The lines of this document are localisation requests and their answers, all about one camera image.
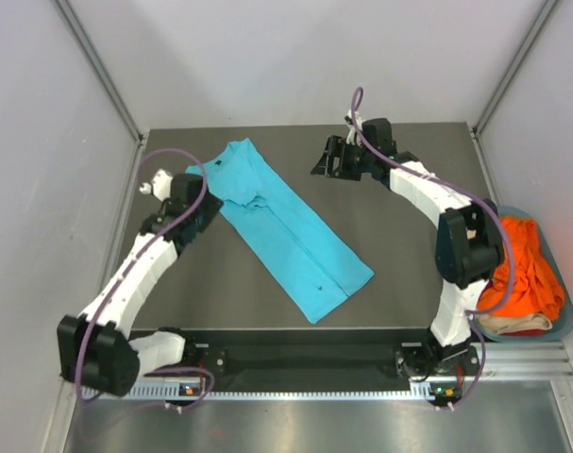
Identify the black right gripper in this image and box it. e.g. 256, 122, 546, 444
311, 136, 375, 181

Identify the cyan t shirt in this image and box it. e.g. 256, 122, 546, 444
204, 139, 374, 324

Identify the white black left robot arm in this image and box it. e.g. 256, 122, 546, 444
57, 170, 223, 396

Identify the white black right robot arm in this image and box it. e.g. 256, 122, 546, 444
312, 113, 504, 374

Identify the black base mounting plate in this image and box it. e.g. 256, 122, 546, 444
160, 327, 480, 391

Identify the orange t shirt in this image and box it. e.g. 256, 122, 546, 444
491, 215, 565, 322

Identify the red t shirt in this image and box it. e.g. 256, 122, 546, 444
499, 328, 548, 338

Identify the blue laundry basket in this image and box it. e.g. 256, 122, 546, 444
478, 206, 573, 343

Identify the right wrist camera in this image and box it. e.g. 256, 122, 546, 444
345, 109, 363, 146

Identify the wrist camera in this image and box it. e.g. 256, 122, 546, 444
345, 109, 363, 146
139, 169, 174, 202

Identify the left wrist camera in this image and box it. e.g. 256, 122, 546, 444
139, 169, 174, 202

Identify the white slotted cable duct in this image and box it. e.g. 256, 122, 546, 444
77, 380, 463, 400

